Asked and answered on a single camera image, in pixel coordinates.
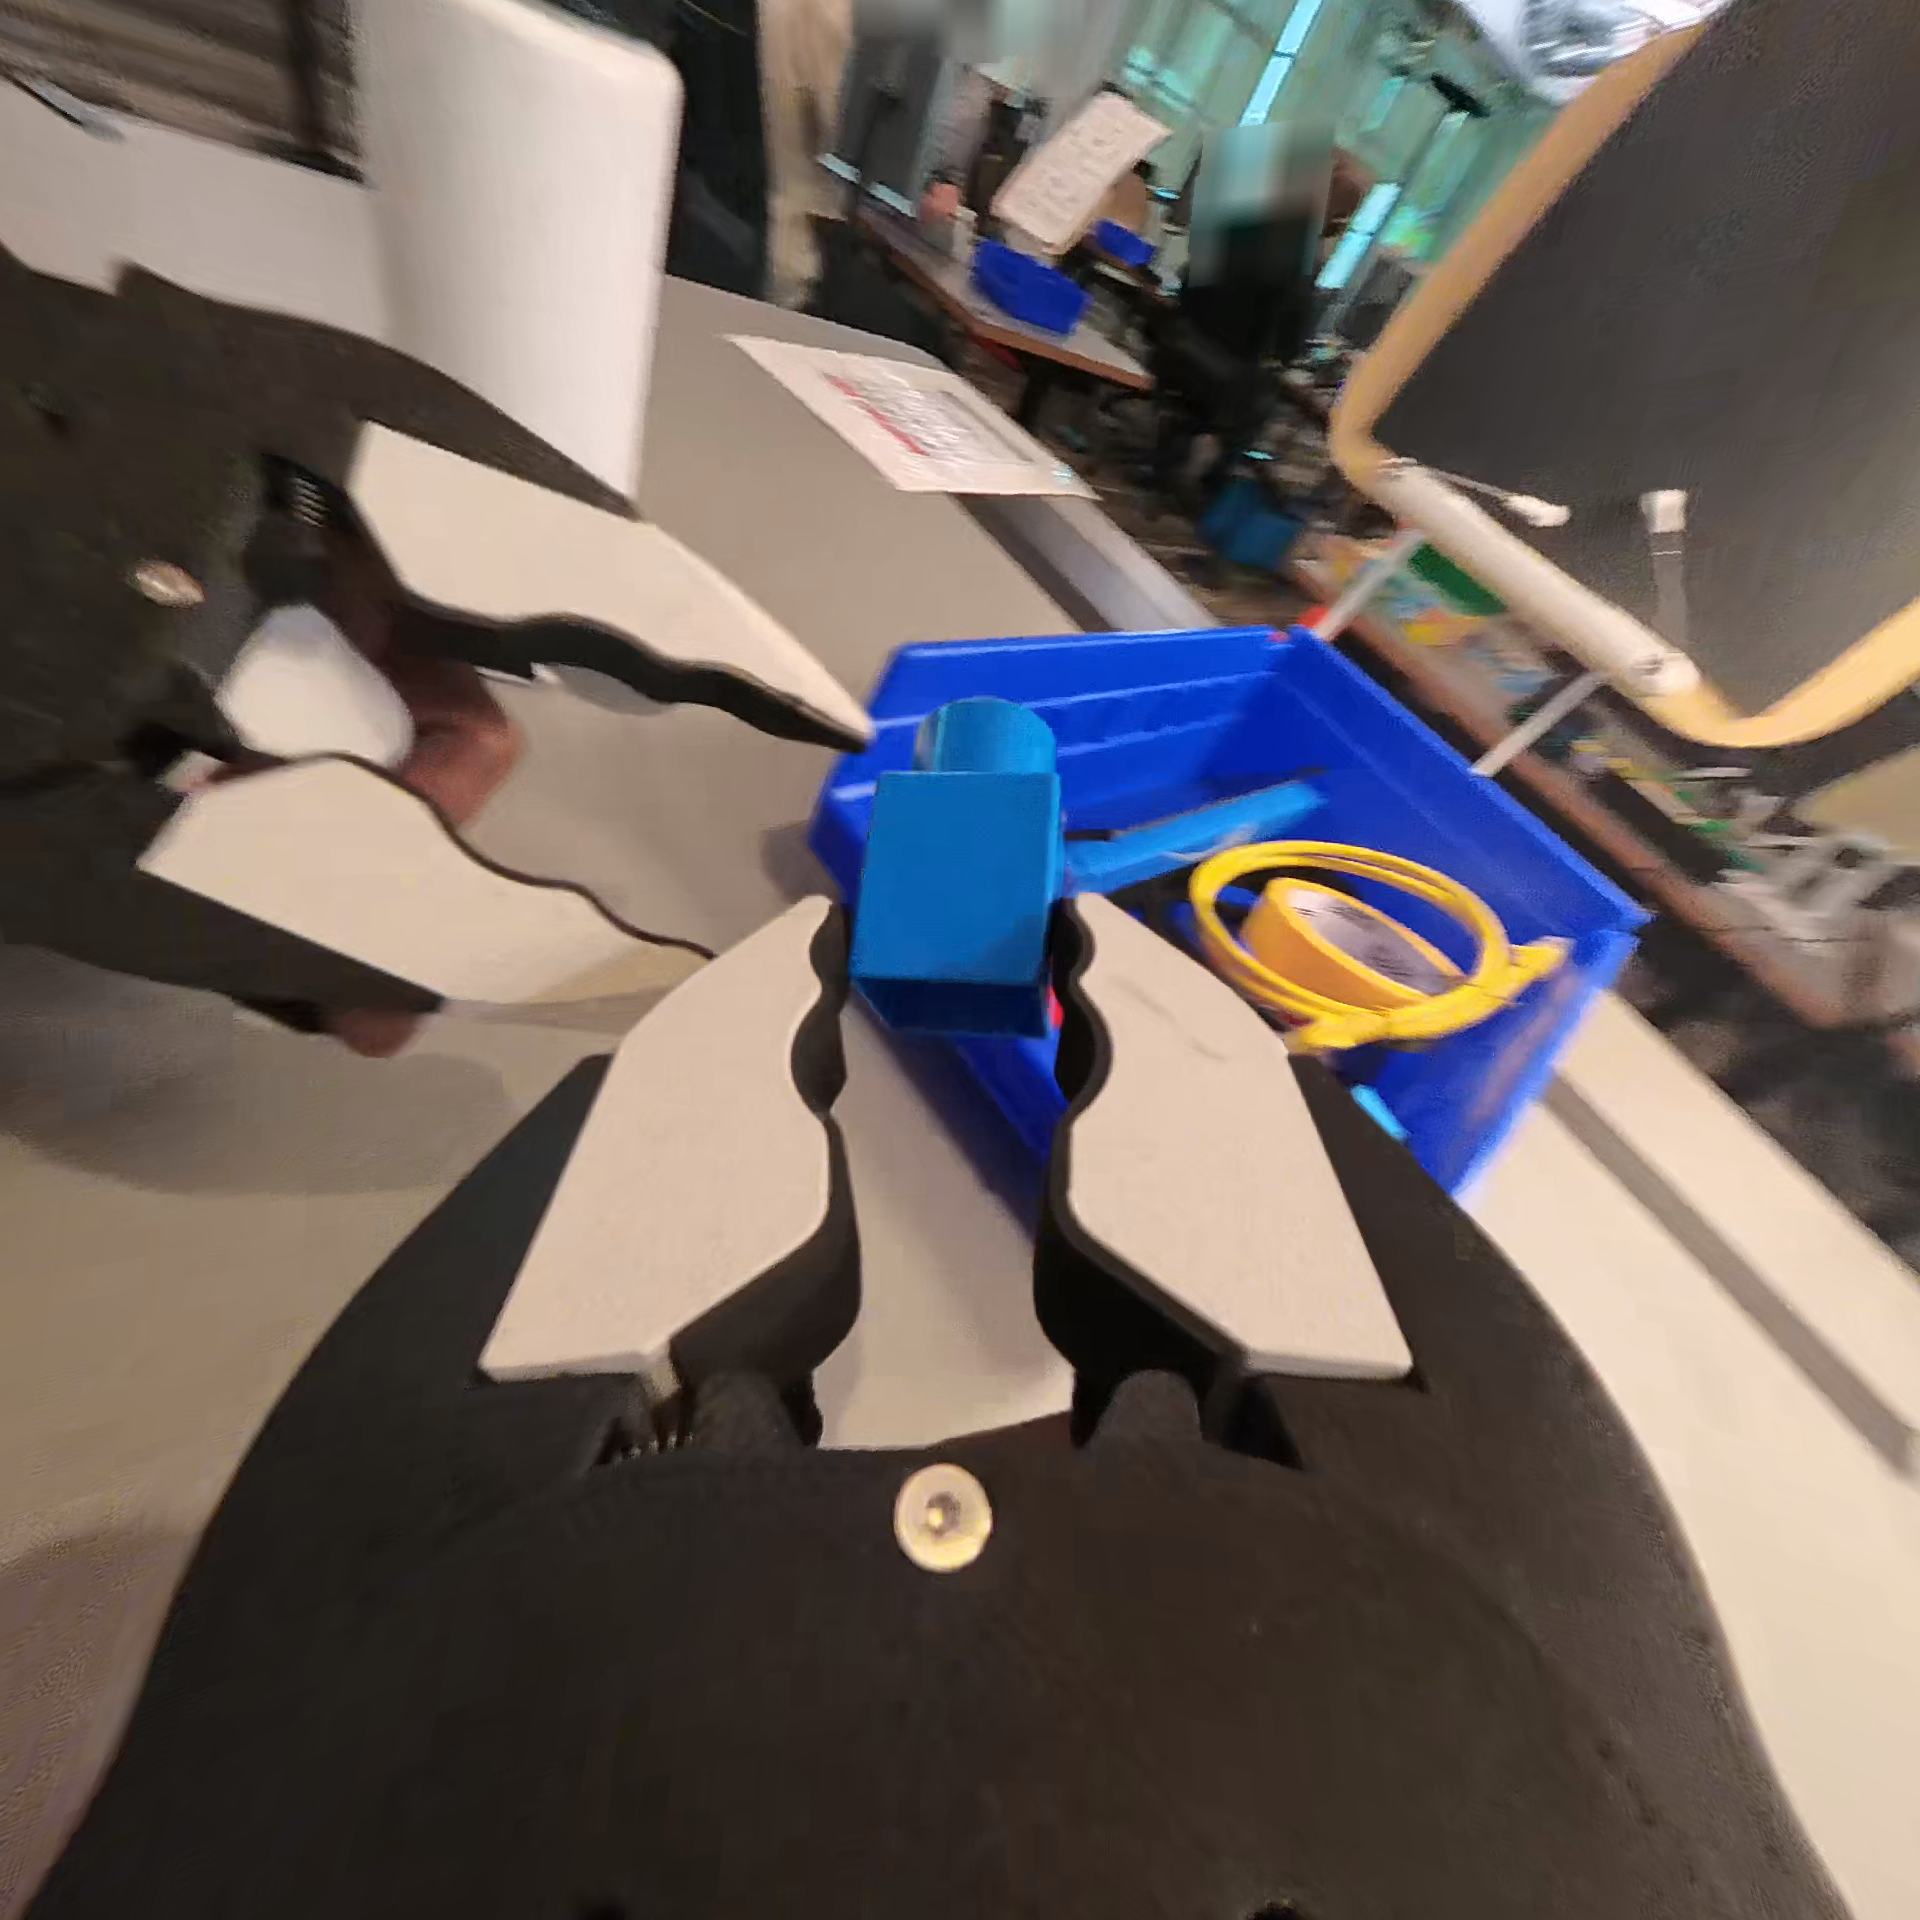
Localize wooden office desk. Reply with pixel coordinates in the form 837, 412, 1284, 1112
861, 200, 1157, 394

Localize blue bucket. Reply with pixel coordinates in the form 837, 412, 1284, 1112
1201, 478, 1309, 575

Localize blue metal bar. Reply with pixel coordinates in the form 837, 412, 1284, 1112
1064, 777, 1328, 888

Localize yellow tape roll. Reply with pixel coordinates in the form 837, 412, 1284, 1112
1247, 872, 1480, 1010

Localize person's left hand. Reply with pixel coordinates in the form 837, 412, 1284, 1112
322, 596, 523, 1060

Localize illustrated instruction sheet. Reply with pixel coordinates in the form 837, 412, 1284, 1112
989, 89, 1178, 256

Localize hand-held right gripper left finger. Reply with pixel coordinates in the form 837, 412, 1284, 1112
479, 894, 867, 1414

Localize blue plastic block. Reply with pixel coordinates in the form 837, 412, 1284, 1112
849, 696, 1071, 1039

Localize black wood-framed panel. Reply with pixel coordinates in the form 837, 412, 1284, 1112
1328, 0, 1920, 752

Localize green plastic bin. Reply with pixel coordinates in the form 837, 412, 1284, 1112
1402, 543, 1508, 620

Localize printed paper sheet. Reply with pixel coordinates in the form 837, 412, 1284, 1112
728, 333, 1097, 495

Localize white tube lamp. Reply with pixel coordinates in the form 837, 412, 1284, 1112
1387, 461, 1705, 703

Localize white water bottle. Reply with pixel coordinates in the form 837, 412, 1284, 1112
352, 0, 688, 504

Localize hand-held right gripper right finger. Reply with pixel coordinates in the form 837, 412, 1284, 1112
1031, 894, 1419, 1422

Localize yellow network cable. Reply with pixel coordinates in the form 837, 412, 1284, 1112
1188, 842, 1576, 1046

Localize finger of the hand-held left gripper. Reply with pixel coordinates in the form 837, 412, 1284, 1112
346, 420, 883, 753
136, 753, 722, 1010

